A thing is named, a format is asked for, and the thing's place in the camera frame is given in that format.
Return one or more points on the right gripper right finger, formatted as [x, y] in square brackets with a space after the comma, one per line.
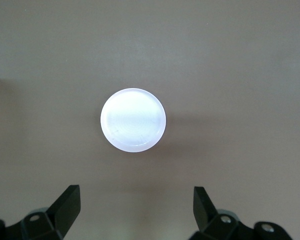
[203, 210]

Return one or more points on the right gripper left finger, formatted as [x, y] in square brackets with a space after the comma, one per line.
[65, 210]

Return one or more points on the pink round plate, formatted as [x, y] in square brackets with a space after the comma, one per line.
[133, 120]

